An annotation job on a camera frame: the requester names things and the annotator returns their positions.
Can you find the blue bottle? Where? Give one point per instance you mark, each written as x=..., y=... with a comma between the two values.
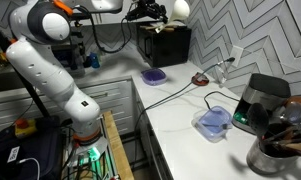
x=95, y=60

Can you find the black steel coffee maker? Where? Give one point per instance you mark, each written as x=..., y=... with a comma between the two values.
x=263, y=96

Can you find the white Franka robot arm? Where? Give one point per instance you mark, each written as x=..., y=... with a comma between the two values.
x=40, y=73

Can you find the light wooden spatula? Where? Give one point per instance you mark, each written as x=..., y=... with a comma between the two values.
x=163, y=29

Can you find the metal ladle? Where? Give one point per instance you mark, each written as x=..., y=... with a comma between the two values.
x=293, y=113

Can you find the white kitchen cabinets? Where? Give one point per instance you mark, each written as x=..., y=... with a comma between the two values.
x=116, y=106

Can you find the black stand pole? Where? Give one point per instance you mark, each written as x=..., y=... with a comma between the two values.
x=40, y=101

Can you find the wooden spoon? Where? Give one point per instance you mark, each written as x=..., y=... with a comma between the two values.
x=298, y=146

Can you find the black nylon spatula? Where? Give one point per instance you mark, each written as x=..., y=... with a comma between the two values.
x=256, y=116

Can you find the white wall outlet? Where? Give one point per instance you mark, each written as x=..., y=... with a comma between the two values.
x=238, y=53

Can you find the wooden board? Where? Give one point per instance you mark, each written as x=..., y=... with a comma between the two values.
x=118, y=150

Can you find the black microwave oven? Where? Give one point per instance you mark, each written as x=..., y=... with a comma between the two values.
x=166, y=46

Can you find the yellow emergency stop button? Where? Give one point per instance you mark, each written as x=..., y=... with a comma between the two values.
x=23, y=128

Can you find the orange silicone spoon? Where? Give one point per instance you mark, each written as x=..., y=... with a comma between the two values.
x=298, y=100

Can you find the black bag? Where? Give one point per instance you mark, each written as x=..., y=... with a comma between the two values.
x=33, y=153

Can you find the clear container with blue lid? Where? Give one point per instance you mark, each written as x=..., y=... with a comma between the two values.
x=211, y=121

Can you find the purple plastic food container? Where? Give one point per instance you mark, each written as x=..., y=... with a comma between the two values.
x=153, y=76

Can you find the metal utensil holding bucket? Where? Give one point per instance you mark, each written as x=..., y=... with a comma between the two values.
x=266, y=160

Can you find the white plastic utensil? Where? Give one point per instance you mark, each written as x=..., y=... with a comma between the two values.
x=181, y=10

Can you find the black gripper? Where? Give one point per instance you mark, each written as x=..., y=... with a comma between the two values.
x=146, y=10

